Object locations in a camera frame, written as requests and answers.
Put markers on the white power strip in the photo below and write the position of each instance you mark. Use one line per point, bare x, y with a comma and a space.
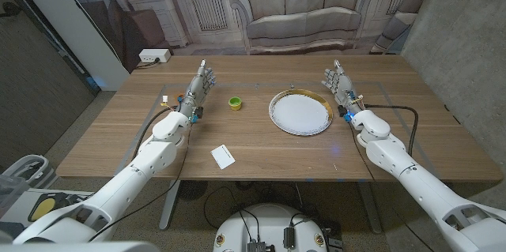
154, 55

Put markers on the grey table leg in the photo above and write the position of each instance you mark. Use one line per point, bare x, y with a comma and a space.
371, 212
169, 208

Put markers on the yellow black foot pedal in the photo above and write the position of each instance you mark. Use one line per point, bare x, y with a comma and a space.
71, 199
42, 208

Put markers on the white floor board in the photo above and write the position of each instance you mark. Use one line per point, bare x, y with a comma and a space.
23, 204

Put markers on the clear plastic box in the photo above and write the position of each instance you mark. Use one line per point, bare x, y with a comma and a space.
10, 192

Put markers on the white card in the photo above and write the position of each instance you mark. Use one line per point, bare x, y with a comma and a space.
222, 157

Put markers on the printed sofa room backdrop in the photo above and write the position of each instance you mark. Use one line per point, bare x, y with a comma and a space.
276, 7

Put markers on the small green cup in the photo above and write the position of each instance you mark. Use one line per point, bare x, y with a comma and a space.
235, 104

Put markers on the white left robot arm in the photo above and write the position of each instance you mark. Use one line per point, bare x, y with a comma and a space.
130, 177

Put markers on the gold-rimmed white paper plate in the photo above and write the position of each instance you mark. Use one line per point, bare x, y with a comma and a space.
300, 113

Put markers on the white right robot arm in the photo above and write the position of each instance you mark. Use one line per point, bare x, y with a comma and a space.
415, 177

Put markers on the black adapter box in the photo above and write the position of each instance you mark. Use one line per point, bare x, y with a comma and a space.
289, 238

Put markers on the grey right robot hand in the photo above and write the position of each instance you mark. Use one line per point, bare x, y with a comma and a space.
343, 88

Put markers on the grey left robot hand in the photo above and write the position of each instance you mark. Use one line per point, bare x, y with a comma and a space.
194, 94

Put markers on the white robot torso base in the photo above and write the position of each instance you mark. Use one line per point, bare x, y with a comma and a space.
269, 224

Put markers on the black round floor base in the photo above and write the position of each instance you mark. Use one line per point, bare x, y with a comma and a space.
192, 189

